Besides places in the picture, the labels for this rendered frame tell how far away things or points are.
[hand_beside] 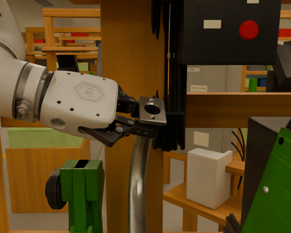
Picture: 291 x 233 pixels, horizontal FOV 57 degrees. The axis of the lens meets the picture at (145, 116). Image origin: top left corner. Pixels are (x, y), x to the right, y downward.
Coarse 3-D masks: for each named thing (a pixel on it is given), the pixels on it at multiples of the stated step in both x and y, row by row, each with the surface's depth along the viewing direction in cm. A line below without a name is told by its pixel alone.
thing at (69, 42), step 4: (36, 40) 920; (40, 40) 921; (44, 40) 932; (56, 40) 923; (68, 40) 922; (72, 40) 925; (36, 44) 914; (40, 44) 914; (44, 44) 915; (56, 44) 916; (68, 44) 918; (72, 44) 918; (76, 44) 918; (80, 44) 919; (84, 44) 919; (88, 44) 920; (92, 44) 920; (88, 52) 936; (36, 56) 926; (40, 56) 927; (44, 56) 927; (56, 60) 972; (96, 60) 935; (56, 64) 936; (56, 68) 939
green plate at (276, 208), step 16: (288, 144) 32; (272, 160) 35; (288, 160) 31; (272, 176) 34; (288, 176) 30; (256, 192) 36; (272, 192) 33; (288, 192) 30; (256, 208) 35; (272, 208) 32; (288, 208) 29; (256, 224) 34; (272, 224) 31; (288, 224) 28
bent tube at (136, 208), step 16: (144, 112) 40; (160, 112) 41; (144, 144) 45; (144, 160) 47; (144, 176) 47; (128, 192) 46; (144, 192) 46; (128, 208) 44; (144, 208) 44; (128, 224) 42; (144, 224) 41
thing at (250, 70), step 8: (280, 32) 709; (288, 32) 711; (280, 40) 703; (288, 40) 704; (248, 72) 717; (256, 72) 717; (264, 72) 718; (248, 80) 729; (264, 80) 733; (248, 88) 725; (264, 88) 727
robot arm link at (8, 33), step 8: (0, 0) 38; (0, 8) 38; (8, 8) 39; (0, 16) 39; (8, 16) 40; (0, 24) 40; (8, 24) 40; (16, 24) 41; (0, 32) 40; (8, 32) 41; (16, 32) 42; (0, 40) 39; (8, 40) 40; (16, 40) 42; (8, 48) 40; (16, 48) 41; (24, 48) 44; (16, 56) 41; (24, 56) 44
